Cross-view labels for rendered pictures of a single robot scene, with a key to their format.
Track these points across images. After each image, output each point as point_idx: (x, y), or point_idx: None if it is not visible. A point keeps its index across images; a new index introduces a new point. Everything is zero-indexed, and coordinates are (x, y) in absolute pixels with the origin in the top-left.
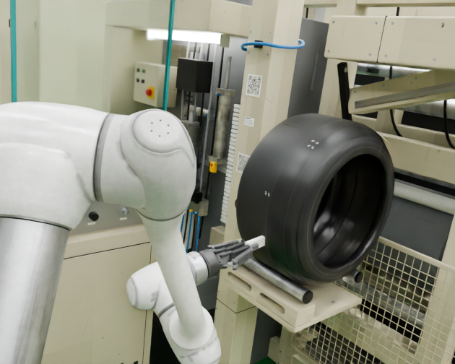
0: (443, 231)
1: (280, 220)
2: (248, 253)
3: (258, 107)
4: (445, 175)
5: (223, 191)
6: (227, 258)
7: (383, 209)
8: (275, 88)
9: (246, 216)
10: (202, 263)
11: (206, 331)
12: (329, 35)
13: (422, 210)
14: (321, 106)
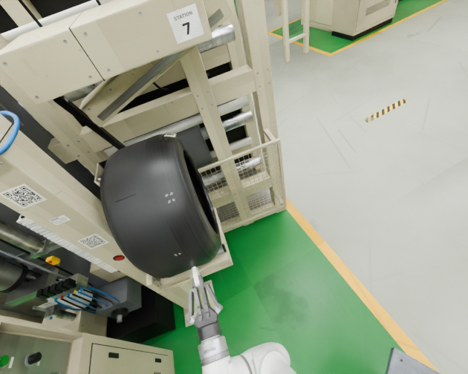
0: (197, 137)
1: (203, 254)
2: (210, 289)
3: (56, 206)
4: (186, 113)
5: (64, 250)
6: (212, 312)
7: (194, 166)
8: (49, 177)
9: (170, 272)
10: (220, 340)
11: (282, 359)
12: (17, 80)
13: (177, 135)
14: (52, 131)
